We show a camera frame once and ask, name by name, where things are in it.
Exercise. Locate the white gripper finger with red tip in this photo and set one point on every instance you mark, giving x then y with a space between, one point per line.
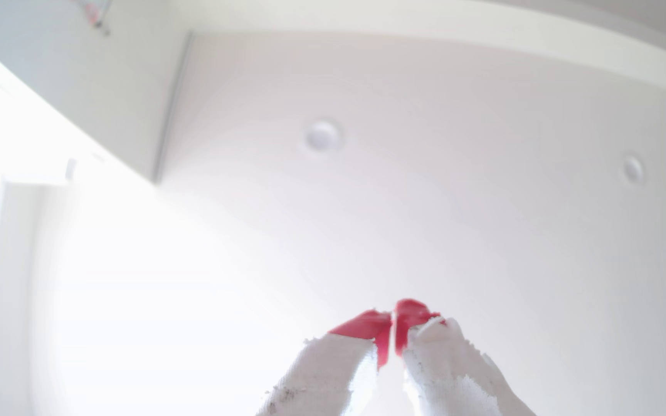
333 375
454 375

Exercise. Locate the round ceiling light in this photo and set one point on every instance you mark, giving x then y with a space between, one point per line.
322 136
633 169

